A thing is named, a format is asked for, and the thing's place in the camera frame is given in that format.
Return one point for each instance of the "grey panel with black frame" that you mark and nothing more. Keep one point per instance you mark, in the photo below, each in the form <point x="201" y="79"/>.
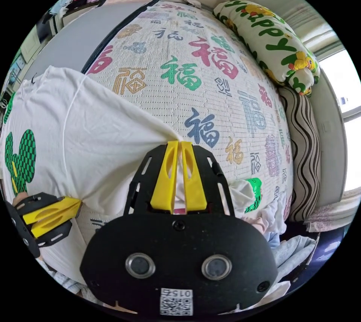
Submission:
<point x="76" y="37"/>

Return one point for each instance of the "pile of clothes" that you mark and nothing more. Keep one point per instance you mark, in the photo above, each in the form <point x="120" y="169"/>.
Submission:
<point x="270" y="223"/>

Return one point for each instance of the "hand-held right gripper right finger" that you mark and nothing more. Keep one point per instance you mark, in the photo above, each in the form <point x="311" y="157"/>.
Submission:
<point x="194" y="178"/>

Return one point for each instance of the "person's left hand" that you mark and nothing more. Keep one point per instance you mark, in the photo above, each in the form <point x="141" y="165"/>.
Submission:
<point x="19" y="199"/>

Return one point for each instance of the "cushion with wavy brown stripes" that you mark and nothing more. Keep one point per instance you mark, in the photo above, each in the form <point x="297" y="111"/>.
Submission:
<point x="304" y="144"/>

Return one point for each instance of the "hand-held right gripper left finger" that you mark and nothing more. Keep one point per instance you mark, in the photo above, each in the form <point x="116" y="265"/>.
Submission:
<point x="164" y="178"/>

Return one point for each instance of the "window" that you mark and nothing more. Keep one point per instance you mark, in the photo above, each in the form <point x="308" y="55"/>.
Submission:
<point x="349" y="88"/>

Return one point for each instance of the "white long sleeve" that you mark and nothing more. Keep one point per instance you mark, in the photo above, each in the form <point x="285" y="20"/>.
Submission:
<point x="98" y="144"/>

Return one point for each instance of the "folded floral cloth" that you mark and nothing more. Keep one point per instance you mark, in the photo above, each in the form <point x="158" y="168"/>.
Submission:
<point x="327" y="217"/>

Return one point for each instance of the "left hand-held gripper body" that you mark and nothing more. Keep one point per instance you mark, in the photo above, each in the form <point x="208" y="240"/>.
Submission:
<point x="21" y="231"/>

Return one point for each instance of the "white pillow with duck print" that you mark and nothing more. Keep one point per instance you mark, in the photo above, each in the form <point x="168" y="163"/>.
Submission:
<point x="268" y="34"/>

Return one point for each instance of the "bed with printed woven mat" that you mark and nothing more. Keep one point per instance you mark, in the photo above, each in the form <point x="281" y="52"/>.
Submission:
<point x="175" y="45"/>

